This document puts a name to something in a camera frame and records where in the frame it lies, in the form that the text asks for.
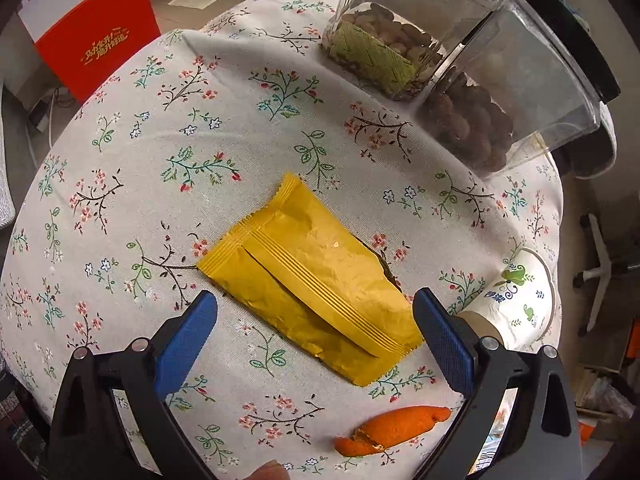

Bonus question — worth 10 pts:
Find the red and white box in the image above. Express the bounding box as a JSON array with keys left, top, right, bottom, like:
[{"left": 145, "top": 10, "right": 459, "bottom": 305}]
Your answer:
[{"left": 17, "top": 0, "right": 161, "bottom": 105}]

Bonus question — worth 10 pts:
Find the clear jar with nuts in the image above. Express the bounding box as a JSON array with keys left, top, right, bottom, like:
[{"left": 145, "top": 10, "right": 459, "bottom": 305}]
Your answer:
[{"left": 320, "top": 0, "right": 531, "bottom": 102}]

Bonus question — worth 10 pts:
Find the floral tablecloth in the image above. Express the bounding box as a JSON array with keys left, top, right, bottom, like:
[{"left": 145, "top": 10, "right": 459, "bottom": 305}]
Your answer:
[{"left": 0, "top": 0, "right": 563, "bottom": 480}]

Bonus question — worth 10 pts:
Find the printed paper cup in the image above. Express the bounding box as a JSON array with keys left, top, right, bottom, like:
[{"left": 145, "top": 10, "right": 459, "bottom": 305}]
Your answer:
[{"left": 457, "top": 247, "right": 557, "bottom": 351}]

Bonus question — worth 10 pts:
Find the clear jar with brown balls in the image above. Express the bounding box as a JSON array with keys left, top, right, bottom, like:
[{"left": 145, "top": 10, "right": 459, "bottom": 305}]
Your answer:
[{"left": 417, "top": 0, "right": 621, "bottom": 178}]

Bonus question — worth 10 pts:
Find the yellow snack wrapper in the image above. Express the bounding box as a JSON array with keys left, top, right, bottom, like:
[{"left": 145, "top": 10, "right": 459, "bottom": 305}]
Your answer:
[{"left": 196, "top": 172, "right": 426, "bottom": 387}]

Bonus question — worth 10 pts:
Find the grey office chair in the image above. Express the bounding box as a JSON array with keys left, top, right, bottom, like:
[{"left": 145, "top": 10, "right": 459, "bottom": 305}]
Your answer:
[{"left": 572, "top": 212, "right": 640, "bottom": 338}]

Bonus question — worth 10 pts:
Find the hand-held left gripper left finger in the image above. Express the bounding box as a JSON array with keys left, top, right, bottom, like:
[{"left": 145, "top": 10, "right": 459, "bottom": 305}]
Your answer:
[{"left": 48, "top": 290, "right": 219, "bottom": 480}]

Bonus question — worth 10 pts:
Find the person's left hand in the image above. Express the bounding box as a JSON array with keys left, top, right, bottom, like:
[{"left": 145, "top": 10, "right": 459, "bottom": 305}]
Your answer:
[{"left": 250, "top": 460, "right": 291, "bottom": 480}]

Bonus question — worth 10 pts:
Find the orange peel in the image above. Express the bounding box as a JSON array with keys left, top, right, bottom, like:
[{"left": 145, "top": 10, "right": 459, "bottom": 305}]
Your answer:
[{"left": 334, "top": 406, "right": 452, "bottom": 457}]

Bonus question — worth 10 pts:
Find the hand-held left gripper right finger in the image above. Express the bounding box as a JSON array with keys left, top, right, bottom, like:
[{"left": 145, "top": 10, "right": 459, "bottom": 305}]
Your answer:
[{"left": 413, "top": 287, "right": 583, "bottom": 480}]

